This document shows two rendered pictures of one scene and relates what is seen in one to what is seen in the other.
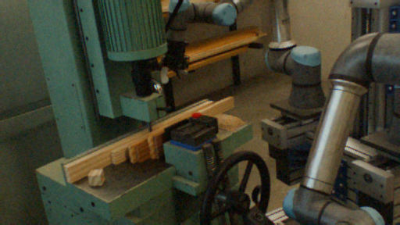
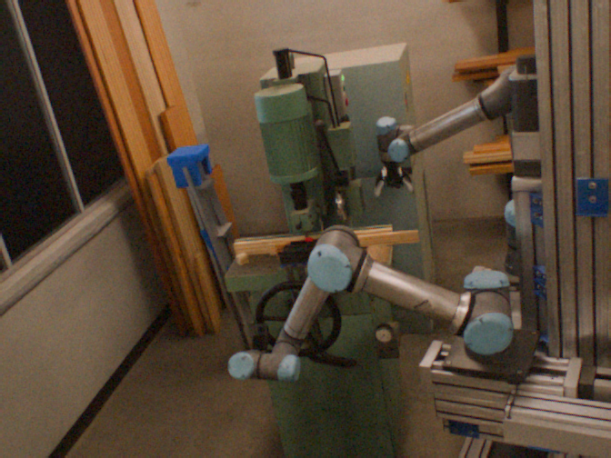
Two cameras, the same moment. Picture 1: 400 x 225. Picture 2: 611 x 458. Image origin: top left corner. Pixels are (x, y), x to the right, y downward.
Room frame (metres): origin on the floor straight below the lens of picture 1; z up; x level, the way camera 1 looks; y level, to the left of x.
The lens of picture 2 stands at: (0.05, -1.80, 1.93)
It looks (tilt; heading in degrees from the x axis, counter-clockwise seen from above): 22 degrees down; 58
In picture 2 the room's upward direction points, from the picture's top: 11 degrees counter-clockwise
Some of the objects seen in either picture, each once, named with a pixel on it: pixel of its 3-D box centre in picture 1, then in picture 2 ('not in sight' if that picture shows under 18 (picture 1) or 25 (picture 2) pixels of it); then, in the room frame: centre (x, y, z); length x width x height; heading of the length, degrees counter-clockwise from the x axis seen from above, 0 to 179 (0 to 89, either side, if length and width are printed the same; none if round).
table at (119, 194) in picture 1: (179, 160); (308, 271); (1.21, 0.08, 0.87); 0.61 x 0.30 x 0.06; 135
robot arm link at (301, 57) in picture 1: (305, 64); (525, 221); (1.74, -0.45, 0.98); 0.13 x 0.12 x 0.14; 28
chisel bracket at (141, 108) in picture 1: (143, 107); (305, 217); (1.29, 0.18, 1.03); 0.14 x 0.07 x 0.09; 45
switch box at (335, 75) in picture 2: not in sight; (335, 93); (1.60, 0.29, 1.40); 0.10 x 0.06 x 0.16; 45
